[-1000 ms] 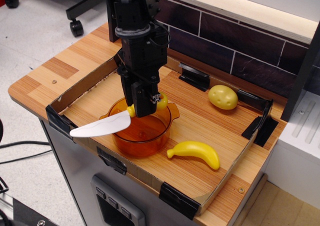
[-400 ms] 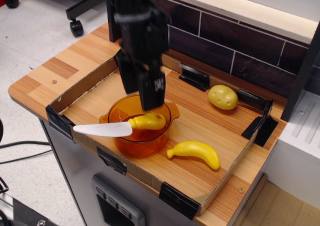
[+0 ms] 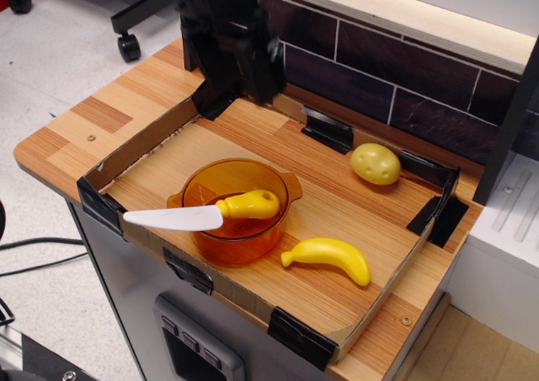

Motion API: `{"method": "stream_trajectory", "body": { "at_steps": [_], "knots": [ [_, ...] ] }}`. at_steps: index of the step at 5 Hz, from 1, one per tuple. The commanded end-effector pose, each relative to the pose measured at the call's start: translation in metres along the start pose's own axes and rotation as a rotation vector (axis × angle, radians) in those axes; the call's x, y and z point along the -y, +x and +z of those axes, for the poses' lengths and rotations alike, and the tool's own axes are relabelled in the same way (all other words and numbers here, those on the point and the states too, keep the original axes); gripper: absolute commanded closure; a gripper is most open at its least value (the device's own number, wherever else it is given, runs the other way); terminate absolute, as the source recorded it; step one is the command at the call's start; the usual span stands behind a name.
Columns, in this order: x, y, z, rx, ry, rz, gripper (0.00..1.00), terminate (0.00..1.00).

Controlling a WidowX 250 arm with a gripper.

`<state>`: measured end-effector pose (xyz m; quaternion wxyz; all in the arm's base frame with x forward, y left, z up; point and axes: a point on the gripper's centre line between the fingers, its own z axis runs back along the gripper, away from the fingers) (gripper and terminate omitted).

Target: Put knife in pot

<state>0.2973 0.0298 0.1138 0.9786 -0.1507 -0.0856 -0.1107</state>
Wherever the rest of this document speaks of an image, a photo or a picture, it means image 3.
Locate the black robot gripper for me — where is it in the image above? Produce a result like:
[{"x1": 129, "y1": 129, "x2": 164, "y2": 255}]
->
[{"x1": 178, "y1": 0, "x2": 286, "y2": 105}]

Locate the yellow handled white toy knife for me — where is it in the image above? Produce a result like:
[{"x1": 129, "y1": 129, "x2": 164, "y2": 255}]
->
[{"x1": 123, "y1": 190, "x2": 280, "y2": 231}]

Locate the orange transparent plastic pot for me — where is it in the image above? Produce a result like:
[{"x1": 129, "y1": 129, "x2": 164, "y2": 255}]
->
[{"x1": 167, "y1": 158, "x2": 302, "y2": 265}]

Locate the cardboard fence with black tape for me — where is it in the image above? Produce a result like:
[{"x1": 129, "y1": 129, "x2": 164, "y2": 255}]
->
[{"x1": 77, "y1": 84, "x2": 468, "y2": 371}]

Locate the black chair base with caster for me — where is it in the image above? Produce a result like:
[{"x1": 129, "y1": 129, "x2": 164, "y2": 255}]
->
[{"x1": 110, "y1": 0, "x2": 176, "y2": 62}]

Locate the yellow toy potato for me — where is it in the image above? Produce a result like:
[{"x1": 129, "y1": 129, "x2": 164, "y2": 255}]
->
[{"x1": 350, "y1": 143, "x2": 401, "y2": 185}]

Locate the yellow toy banana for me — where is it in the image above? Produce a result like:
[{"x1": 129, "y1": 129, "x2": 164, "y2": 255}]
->
[{"x1": 280, "y1": 238, "x2": 371, "y2": 287}]

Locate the black caster wheel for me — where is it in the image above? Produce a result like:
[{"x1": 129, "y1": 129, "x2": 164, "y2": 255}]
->
[{"x1": 8, "y1": 0, "x2": 32, "y2": 14}]

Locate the grey control panel with buttons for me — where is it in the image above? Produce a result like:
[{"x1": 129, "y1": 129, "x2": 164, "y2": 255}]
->
[{"x1": 153, "y1": 296, "x2": 246, "y2": 381}]

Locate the black vertical post right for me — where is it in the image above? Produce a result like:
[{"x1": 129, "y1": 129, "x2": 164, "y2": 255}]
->
[{"x1": 473, "y1": 40, "x2": 538, "y2": 206}]

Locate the black floor cable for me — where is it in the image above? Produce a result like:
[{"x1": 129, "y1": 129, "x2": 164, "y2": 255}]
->
[{"x1": 0, "y1": 237, "x2": 88, "y2": 277}]

